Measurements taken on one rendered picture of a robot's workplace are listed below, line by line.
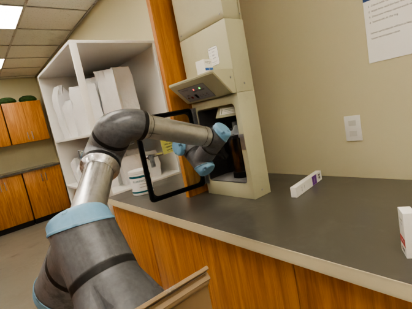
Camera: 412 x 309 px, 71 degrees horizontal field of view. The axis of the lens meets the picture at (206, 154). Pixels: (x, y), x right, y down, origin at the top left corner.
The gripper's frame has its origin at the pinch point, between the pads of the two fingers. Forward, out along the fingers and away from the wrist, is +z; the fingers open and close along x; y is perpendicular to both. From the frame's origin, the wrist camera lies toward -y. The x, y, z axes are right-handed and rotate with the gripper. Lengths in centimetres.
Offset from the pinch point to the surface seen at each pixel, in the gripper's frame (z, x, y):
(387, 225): -14, -68, -28
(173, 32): -8, 23, 56
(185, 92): -17.0, 10.8, 24.2
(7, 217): -75, 487, -94
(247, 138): -7.6, -14.2, -0.6
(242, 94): -6.3, -14.2, 17.9
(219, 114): -7.6, 0.6, 11.5
